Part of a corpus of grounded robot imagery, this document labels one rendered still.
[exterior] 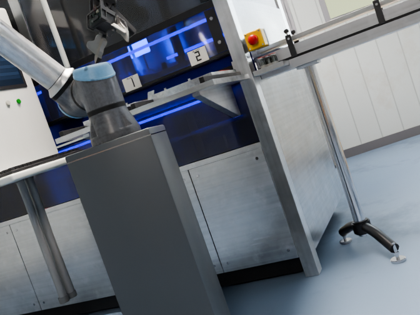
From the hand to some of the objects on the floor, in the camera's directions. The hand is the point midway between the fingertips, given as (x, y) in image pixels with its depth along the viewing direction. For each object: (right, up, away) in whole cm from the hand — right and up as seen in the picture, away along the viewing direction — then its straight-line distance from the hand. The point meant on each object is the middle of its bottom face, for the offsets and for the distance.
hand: (113, 54), depth 161 cm
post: (+74, -81, +56) cm, 123 cm away
